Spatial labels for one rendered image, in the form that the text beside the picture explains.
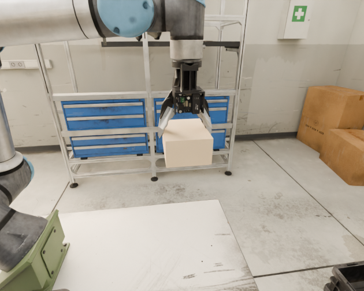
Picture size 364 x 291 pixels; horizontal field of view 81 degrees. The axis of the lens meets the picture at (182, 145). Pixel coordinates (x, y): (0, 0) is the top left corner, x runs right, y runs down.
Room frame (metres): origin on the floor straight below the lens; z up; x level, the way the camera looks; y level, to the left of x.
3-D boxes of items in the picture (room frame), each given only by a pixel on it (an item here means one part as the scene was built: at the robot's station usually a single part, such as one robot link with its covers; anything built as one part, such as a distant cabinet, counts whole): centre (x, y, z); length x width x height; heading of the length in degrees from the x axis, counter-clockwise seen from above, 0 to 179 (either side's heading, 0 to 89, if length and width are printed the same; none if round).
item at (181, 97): (0.53, -0.01, 1.24); 0.09 x 0.08 x 0.12; 8
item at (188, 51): (0.54, -0.01, 1.32); 0.08 x 0.08 x 0.05
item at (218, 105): (1.99, -0.10, 0.60); 0.72 x 0.03 x 0.56; 98
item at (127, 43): (2.20, 0.08, 1.32); 1.20 x 0.45 x 0.06; 98
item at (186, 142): (0.56, -0.01, 1.08); 0.16 x 0.12 x 0.07; 8
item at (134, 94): (1.97, 0.30, 0.91); 1.70 x 0.10 x 0.05; 98
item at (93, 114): (1.88, 0.70, 0.60); 0.72 x 0.03 x 0.56; 98
